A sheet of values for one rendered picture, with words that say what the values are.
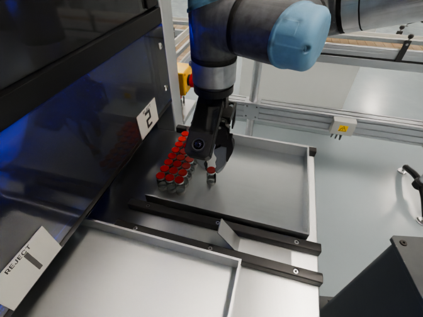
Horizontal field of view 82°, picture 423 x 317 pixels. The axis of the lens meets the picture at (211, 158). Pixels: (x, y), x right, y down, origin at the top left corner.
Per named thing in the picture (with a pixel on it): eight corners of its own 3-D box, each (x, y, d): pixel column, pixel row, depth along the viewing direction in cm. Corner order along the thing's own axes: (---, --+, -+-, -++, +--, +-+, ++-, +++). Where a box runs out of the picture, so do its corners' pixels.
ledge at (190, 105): (145, 118, 82) (144, 114, 81) (161, 99, 91) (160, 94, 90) (184, 124, 79) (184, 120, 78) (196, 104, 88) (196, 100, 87)
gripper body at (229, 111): (236, 125, 54) (240, 73, 45) (227, 150, 48) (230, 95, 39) (203, 120, 55) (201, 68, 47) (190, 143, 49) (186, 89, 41)
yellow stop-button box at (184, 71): (163, 93, 75) (160, 70, 70) (172, 82, 80) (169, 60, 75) (186, 96, 73) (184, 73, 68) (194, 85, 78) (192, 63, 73)
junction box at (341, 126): (328, 133, 142) (334, 120, 135) (328, 128, 145) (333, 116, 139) (350, 136, 139) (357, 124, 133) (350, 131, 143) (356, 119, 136)
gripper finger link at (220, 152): (233, 160, 58) (232, 129, 52) (228, 178, 54) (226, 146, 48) (221, 158, 59) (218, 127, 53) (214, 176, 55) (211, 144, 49)
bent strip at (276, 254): (216, 247, 47) (216, 232, 43) (219, 234, 49) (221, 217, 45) (291, 266, 44) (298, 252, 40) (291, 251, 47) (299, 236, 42)
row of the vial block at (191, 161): (174, 194, 56) (172, 182, 53) (198, 145, 69) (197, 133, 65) (183, 196, 56) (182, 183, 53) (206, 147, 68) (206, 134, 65)
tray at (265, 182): (147, 204, 55) (145, 194, 52) (187, 134, 72) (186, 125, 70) (304, 243, 48) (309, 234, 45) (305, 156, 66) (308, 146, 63)
